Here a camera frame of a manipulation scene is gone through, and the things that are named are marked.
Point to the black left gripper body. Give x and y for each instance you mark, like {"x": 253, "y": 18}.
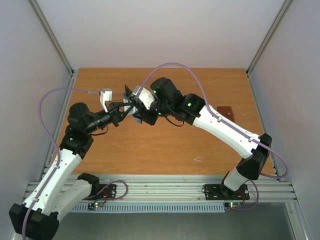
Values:
{"x": 115, "y": 118}

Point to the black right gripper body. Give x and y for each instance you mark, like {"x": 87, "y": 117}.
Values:
{"x": 139, "y": 116}

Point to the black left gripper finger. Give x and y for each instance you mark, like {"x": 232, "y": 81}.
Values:
{"x": 127, "y": 110}
{"x": 118, "y": 105}

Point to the black leather card holder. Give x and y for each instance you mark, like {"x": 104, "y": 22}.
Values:
{"x": 127, "y": 97}

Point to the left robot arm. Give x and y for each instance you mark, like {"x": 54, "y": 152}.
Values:
{"x": 40, "y": 214}

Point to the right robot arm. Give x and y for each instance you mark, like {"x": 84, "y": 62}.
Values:
{"x": 163, "y": 99}

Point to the brown leather card holder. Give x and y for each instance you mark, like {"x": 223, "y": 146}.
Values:
{"x": 227, "y": 112}

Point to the left circuit board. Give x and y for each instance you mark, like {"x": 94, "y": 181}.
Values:
{"x": 95, "y": 205}

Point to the circuit board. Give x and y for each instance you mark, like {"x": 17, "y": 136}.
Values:
{"x": 95, "y": 205}
{"x": 232, "y": 204}

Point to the right circuit board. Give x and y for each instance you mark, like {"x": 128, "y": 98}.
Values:
{"x": 232, "y": 204}

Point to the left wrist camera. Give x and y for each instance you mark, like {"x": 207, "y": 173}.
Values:
{"x": 105, "y": 96}

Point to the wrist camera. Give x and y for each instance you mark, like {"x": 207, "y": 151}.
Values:
{"x": 144, "y": 100}
{"x": 105, "y": 96}

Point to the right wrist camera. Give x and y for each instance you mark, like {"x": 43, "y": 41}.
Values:
{"x": 144, "y": 100}

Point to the aluminium rail frame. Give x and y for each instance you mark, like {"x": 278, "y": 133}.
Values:
{"x": 188, "y": 188}

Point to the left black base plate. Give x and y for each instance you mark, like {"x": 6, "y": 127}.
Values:
{"x": 108, "y": 192}

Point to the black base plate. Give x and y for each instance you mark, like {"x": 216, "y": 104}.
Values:
{"x": 108, "y": 192}
{"x": 213, "y": 192}

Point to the grey slotted cable duct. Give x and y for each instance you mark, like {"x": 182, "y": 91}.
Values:
{"x": 143, "y": 208}

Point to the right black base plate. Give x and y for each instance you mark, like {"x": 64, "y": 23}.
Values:
{"x": 213, "y": 192}

